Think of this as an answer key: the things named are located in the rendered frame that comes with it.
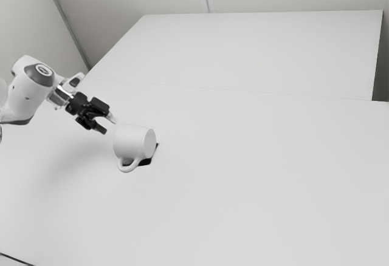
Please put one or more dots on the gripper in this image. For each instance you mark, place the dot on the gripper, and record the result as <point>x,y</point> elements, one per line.
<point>79,104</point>

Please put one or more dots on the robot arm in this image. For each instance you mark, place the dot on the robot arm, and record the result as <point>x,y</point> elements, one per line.
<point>24,96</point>

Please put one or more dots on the white mug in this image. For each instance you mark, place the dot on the white mug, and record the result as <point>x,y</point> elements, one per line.
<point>133,146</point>

